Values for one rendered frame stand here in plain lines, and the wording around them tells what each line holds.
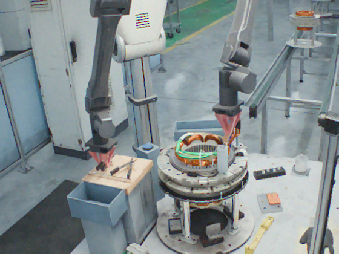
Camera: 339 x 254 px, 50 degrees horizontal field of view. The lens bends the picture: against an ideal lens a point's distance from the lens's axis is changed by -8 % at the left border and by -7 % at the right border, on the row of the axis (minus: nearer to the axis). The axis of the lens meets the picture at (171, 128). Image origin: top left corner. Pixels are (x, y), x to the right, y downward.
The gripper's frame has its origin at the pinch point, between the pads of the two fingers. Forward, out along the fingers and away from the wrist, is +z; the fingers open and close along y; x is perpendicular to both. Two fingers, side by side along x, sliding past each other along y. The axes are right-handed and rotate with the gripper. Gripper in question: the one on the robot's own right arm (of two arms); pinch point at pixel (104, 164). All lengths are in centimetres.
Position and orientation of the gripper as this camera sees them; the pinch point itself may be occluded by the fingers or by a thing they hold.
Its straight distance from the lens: 142.0
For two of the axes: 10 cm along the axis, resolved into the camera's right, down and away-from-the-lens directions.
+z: 0.5, 9.1, 4.1
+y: 9.2, 1.1, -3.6
